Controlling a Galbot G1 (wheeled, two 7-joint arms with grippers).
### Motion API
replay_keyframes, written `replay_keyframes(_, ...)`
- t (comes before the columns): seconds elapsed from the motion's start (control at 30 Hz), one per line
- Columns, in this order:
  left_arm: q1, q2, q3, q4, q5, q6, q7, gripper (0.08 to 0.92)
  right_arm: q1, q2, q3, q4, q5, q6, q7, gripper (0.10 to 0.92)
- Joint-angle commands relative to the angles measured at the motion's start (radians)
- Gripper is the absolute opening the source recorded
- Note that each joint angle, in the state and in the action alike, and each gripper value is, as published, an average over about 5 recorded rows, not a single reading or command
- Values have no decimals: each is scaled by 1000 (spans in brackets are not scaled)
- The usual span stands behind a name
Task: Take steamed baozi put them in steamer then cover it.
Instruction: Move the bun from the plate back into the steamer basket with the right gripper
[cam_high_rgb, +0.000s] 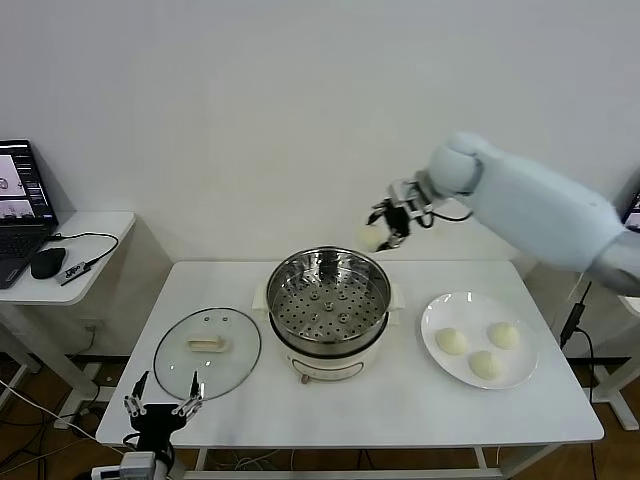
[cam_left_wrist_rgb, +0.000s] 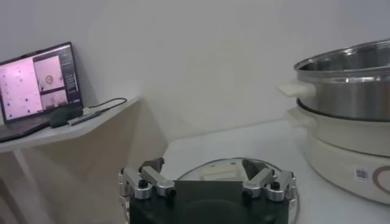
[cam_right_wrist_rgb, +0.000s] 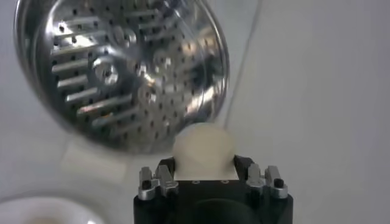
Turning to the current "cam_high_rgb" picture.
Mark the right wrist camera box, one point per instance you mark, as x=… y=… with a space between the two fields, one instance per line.
x=403 y=192

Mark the open black laptop pink screen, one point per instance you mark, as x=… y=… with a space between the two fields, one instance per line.
x=20 y=185

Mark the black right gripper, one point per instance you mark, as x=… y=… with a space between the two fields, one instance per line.
x=400 y=220

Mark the cream electric cooker base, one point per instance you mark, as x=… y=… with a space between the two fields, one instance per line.
x=325 y=362

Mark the white main table frame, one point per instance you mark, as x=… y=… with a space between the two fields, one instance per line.
x=201 y=459

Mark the round white plate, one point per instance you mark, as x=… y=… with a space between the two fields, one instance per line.
x=450 y=310

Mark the black computer mouse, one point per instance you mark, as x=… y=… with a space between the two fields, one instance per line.
x=48 y=263

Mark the white side table with laptop and mouse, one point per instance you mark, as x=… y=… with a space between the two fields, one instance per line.
x=100 y=225

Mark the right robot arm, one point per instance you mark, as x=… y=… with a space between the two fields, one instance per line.
x=525 y=210

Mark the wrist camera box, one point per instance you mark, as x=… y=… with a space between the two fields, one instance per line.
x=137 y=465
x=403 y=192

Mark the grey usb hub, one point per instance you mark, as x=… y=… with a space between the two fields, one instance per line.
x=74 y=272

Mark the white steamed baozi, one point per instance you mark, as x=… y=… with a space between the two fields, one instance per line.
x=451 y=342
x=370 y=237
x=485 y=366
x=503 y=335

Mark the perforated steel steamer basket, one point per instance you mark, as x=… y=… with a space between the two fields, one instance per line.
x=360 y=320

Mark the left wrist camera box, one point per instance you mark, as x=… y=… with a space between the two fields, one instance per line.
x=137 y=465

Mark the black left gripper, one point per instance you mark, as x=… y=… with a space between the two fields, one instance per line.
x=157 y=422

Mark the round glass pot lid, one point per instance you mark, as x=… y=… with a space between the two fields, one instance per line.
x=225 y=365

